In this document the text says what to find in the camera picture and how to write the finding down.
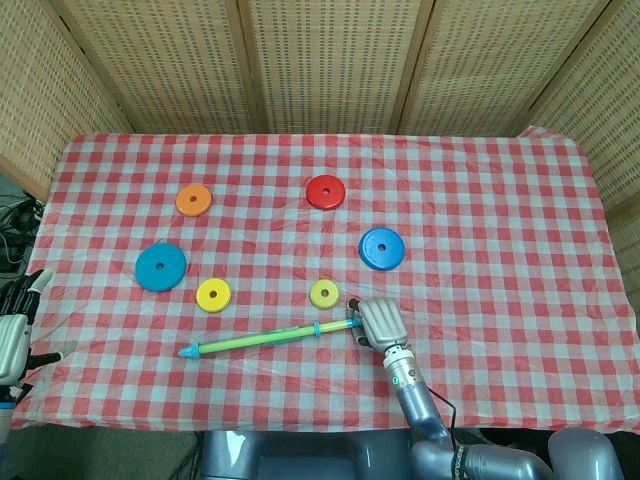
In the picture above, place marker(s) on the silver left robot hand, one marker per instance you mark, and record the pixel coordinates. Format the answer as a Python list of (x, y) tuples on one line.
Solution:
[(12, 340)]

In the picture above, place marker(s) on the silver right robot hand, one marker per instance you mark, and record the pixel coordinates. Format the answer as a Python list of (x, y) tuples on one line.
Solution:
[(382, 322)]

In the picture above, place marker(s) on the green stick with blue ends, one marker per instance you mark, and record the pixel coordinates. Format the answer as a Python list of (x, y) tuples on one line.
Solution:
[(250, 341)]

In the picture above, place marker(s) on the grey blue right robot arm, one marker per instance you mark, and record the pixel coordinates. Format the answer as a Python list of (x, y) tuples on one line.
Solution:
[(422, 415)]

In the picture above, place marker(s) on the red white checked tablecloth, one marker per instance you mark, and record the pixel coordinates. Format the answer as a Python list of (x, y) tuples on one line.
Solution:
[(500, 250)]

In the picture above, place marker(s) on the grey blue robot torso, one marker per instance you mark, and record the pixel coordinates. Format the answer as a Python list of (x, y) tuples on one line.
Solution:
[(300, 457)]

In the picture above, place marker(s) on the woven bamboo folding screen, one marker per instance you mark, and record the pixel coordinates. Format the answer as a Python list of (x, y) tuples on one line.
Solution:
[(330, 60)]

